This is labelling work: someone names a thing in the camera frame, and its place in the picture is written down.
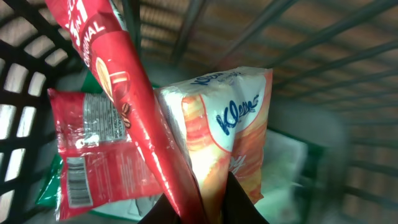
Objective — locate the orange Kleenex tissue pack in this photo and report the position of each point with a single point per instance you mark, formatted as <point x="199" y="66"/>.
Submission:
<point x="219" y="121"/>

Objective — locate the green 3M glove package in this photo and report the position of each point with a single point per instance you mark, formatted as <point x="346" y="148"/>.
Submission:
<point x="280" y="168"/>

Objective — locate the red coffee stick sachet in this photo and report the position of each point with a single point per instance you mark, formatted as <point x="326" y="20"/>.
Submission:
<point x="100" y="36"/>

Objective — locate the grey plastic mesh basket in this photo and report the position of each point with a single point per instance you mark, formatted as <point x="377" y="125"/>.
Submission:
<point x="334" y="88"/>

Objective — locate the red snack packet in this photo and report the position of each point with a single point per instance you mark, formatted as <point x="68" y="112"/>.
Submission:
<point x="100" y="162"/>

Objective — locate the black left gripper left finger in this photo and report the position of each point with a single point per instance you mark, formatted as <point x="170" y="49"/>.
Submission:
<point x="161" y="213"/>

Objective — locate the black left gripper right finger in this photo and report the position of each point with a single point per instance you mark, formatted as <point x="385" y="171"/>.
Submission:
<point x="237" y="207"/>

